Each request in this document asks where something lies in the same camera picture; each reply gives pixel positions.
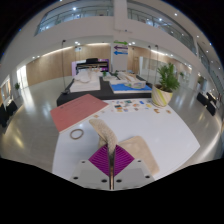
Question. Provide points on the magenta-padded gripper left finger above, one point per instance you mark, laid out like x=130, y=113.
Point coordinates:
x=100, y=163

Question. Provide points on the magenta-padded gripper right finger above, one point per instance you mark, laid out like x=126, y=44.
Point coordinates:
x=123, y=163

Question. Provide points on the beige knitted towel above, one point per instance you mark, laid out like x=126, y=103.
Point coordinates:
x=103, y=130

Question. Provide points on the salmon pink flat board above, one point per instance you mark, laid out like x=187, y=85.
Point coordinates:
x=76, y=111

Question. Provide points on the black draped display table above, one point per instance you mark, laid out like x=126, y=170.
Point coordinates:
x=106, y=93

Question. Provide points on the blue base architectural model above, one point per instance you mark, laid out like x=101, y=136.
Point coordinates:
x=123, y=88

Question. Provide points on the potted plant in striped pot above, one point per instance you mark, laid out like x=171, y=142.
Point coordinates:
x=161, y=96

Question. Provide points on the white architectural model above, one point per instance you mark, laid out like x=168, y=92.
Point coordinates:
x=85, y=85

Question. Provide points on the purple lit display screen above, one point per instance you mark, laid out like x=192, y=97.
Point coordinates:
x=73, y=68

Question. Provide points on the black digital piano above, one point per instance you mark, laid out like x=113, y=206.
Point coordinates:
x=91, y=63

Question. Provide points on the black chairs group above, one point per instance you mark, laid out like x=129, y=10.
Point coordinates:
x=208, y=103
x=8, y=111

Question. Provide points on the small potted floor plant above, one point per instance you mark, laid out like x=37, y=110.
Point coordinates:
x=17, y=86

